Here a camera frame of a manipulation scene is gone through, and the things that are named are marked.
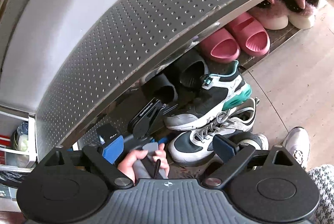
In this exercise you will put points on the dark grey white sneaker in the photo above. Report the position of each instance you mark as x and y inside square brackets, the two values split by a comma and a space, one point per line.
[257, 143]
[193, 145]

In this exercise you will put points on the white shelf unit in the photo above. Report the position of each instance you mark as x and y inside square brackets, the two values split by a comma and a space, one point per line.
[15, 119]

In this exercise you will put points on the person's left hand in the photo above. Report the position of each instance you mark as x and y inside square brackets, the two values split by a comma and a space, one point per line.
[126, 164]

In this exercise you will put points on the teal black buckle sneaker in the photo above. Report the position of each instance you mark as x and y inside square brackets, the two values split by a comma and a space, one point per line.
[208, 103]

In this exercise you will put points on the pale yellow bag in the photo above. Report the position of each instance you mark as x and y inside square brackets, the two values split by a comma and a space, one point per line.
[22, 143]

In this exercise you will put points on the person's right shoe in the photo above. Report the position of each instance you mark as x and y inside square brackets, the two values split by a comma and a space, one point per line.
[297, 143]

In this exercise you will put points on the person's right leg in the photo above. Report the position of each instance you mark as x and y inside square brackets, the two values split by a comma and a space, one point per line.
[323, 187]

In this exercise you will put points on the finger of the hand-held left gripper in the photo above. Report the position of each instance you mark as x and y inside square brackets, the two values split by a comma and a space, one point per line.
[143, 123]
[171, 110]

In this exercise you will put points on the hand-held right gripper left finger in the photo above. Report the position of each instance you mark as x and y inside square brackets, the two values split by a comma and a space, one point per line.
[112, 149]

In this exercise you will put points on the black slipper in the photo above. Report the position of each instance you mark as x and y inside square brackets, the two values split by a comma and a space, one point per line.
[161, 87]
[190, 70]

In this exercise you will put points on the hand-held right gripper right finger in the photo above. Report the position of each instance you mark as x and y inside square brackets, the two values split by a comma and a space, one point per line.
[224, 148]

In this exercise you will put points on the metal shoe rack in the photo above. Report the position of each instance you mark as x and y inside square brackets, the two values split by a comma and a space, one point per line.
[156, 4]

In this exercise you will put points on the red box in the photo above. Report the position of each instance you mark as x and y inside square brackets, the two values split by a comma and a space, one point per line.
[4, 148]

